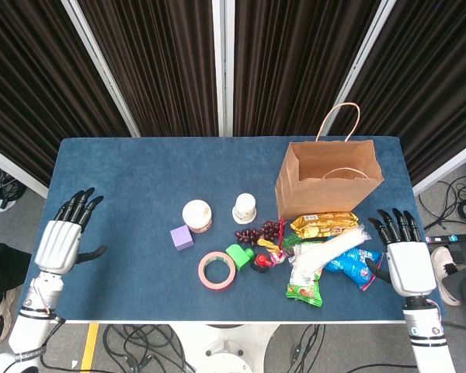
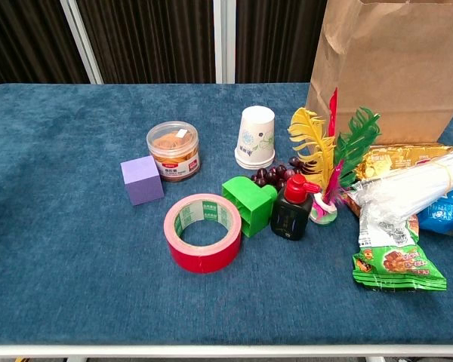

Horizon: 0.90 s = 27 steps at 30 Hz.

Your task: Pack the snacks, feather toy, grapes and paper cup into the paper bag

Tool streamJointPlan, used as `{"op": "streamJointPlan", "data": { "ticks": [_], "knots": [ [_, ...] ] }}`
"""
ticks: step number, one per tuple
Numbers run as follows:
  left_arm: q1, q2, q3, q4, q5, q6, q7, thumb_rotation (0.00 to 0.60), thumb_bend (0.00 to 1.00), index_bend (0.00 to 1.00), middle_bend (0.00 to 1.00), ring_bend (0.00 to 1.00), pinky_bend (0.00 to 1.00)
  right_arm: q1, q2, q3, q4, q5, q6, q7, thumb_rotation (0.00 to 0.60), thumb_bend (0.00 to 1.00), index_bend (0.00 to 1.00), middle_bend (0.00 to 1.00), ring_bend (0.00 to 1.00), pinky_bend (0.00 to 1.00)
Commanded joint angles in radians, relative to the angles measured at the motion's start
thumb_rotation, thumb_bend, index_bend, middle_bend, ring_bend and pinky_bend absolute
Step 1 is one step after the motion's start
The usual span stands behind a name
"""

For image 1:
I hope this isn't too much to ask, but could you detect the clear jar of rubber bands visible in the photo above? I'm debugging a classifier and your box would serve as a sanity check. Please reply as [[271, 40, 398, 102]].
[[181, 199, 214, 235]]

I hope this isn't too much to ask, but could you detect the white partition frame rail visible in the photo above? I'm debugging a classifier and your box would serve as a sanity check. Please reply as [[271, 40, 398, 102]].
[[411, 136, 466, 196], [0, 140, 50, 199]]

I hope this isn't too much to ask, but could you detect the brown paper bag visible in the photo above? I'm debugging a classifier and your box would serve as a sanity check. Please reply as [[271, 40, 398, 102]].
[[274, 102, 384, 219]]

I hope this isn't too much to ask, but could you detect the blue snack packet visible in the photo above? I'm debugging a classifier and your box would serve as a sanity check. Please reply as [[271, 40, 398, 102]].
[[322, 246, 384, 291]]

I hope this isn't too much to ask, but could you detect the green plastic block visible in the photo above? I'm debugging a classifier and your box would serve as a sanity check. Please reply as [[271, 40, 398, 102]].
[[224, 243, 256, 272]]

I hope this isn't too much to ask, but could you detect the clear pack of straws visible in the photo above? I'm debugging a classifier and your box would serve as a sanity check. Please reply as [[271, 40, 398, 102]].
[[290, 228, 372, 281]]

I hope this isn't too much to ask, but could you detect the gold snack package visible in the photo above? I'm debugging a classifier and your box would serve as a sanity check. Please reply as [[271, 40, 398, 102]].
[[290, 211, 360, 239]]

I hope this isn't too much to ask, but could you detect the green snack packet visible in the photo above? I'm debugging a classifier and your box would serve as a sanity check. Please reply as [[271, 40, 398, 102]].
[[286, 242, 324, 309]]

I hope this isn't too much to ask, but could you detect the dark pleated curtain panel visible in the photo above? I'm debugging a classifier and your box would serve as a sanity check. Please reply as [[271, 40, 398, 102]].
[[77, 0, 220, 137], [329, 0, 466, 183], [0, 0, 131, 187], [232, 0, 381, 137]]

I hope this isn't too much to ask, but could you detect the white paper cup stack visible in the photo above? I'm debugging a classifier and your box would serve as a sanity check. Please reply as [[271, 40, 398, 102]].
[[231, 193, 257, 225]]

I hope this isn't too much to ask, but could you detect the red tape roll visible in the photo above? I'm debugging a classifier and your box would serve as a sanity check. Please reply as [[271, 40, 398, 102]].
[[197, 251, 238, 291]]

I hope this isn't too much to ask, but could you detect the white partition frame post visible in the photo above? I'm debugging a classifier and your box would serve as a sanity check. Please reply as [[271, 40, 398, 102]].
[[321, 0, 398, 135], [211, 0, 236, 137], [61, 0, 141, 138]]

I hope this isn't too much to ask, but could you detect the blue felt table cover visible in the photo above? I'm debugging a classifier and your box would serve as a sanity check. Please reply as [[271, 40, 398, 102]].
[[24, 135, 447, 322]]

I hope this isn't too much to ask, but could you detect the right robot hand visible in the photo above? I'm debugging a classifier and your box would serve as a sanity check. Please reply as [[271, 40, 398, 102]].
[[366, 208, 438, 298]]

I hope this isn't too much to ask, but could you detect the yellow floor tape strip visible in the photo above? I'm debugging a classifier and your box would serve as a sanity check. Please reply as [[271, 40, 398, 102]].
[[79, 322, 101, 373]]

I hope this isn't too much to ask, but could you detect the purple grape bunch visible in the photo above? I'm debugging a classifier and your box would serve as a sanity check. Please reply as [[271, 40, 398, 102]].
[[235, 220, 283, 246]]

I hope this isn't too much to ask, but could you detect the purple cube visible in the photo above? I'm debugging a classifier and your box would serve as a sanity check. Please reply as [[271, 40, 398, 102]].
[[169, 225, 195, 253]]

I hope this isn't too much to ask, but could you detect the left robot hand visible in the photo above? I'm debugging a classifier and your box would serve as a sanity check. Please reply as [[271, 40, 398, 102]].
[[33, 187, 108, 275]]

